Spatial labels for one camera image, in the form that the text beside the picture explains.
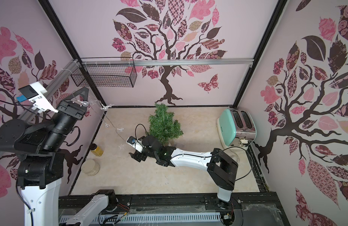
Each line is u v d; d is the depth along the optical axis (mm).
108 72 948
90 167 869
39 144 329
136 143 619
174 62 944
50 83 710
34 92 352
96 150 858
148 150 591
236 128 850
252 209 721
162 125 732
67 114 368
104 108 501
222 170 445
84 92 431
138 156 657
